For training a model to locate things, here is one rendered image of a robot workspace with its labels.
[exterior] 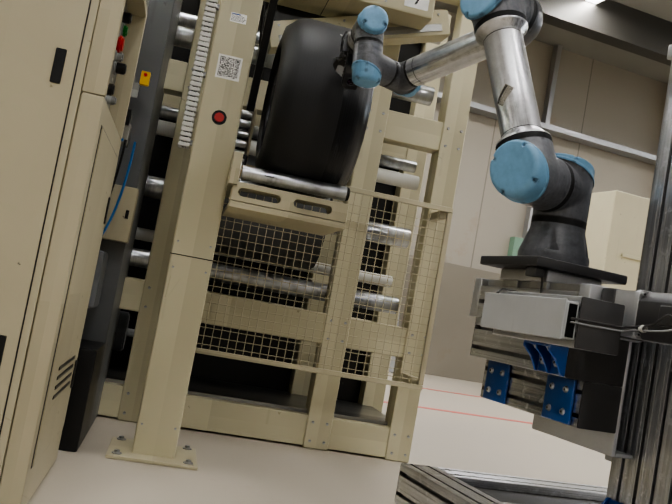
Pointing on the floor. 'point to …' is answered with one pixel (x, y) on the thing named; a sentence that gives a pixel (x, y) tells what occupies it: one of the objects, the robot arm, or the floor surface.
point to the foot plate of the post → (119, 449)
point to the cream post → (195, 236)
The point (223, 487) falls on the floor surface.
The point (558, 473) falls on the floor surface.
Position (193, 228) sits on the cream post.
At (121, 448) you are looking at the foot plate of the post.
